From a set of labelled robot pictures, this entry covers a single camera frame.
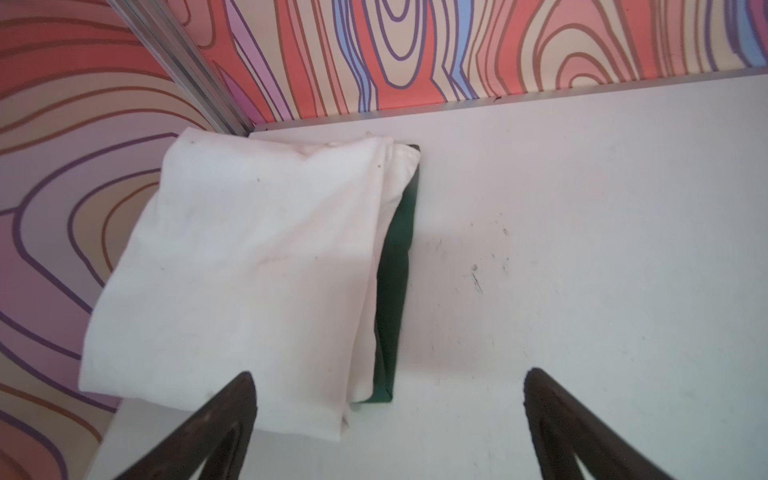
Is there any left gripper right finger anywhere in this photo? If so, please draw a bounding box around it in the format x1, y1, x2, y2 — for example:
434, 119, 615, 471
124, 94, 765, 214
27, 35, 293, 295
523, 368, 670, 479

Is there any folded green t-shirt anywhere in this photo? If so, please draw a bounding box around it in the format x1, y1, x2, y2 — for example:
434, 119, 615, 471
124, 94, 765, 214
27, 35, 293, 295
347, 144, 421, 403

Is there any white printed t-shirt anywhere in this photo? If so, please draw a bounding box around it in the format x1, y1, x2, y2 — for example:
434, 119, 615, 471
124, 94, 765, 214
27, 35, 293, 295
79, 129, 420, 441

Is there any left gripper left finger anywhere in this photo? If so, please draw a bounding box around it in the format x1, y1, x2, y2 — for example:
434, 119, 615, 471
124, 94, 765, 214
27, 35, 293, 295
118, 371, 258, 479

